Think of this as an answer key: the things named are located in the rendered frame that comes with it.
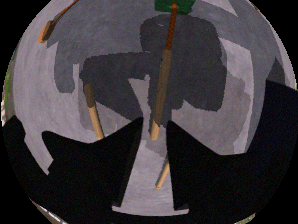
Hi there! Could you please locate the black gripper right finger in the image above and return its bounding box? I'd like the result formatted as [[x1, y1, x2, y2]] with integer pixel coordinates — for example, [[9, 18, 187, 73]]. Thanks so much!
[[165, 120, 261, 210]]

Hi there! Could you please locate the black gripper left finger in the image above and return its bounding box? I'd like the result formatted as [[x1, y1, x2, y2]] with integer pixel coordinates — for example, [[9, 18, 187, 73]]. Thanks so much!
[[41, 116, 144, 208]]

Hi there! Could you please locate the round wooden button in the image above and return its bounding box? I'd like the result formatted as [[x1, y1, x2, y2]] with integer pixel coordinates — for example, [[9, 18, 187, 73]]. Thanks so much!
[[37, 20, 55, 43]]

